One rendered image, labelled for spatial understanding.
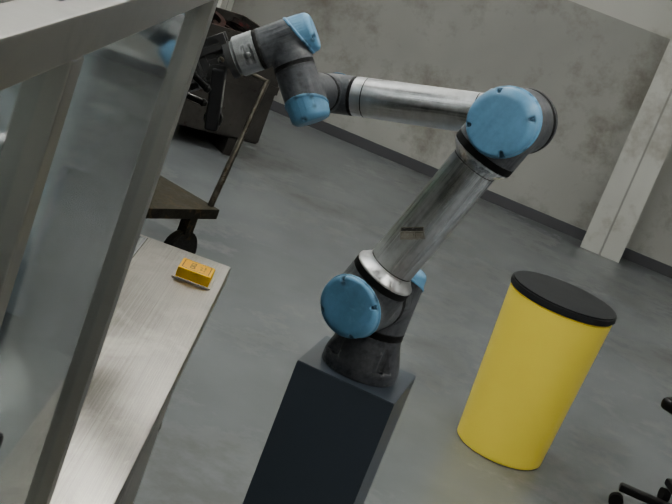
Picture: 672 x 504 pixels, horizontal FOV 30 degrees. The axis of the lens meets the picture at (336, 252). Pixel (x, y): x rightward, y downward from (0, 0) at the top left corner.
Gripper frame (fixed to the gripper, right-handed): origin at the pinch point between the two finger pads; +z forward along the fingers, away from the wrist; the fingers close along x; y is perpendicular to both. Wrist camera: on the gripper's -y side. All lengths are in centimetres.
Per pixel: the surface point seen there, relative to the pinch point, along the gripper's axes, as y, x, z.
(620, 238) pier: -251, -660, -139
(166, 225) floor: -83, -352, 93
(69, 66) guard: 14, 155, -34
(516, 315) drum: -132, -211, -52
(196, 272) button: -36.6, -14.3, 4.8
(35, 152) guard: 10, 155, -30
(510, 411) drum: -165, -205, -39
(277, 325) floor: -124, -269, 43
